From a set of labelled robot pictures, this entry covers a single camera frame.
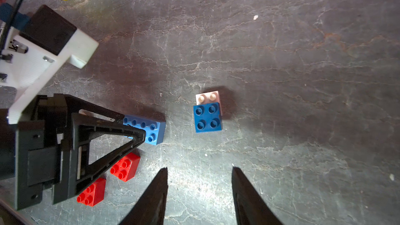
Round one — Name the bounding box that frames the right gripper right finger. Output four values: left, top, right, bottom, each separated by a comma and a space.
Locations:
232, 167, 282, 225

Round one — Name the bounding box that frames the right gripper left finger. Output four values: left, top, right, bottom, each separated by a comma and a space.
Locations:
119, 168, 168, 225

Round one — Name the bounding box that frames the light blue long lego brick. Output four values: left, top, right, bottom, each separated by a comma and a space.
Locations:
123, 115, 166, 145

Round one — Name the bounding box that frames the red lego brick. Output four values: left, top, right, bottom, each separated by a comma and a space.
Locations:
110, 153, 141, 182
77, 178, 106, 207

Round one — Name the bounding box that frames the dark blue square lego brick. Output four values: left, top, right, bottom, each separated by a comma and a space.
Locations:
193, 102, 223, 133

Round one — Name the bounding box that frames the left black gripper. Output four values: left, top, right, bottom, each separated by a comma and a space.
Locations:
1, 94, 145, 210

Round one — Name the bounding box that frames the white lego brick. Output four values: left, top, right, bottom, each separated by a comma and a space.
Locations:
194, 91, 223, 117

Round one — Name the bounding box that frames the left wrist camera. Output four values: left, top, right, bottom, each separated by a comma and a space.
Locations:
1, 5, 99, 125

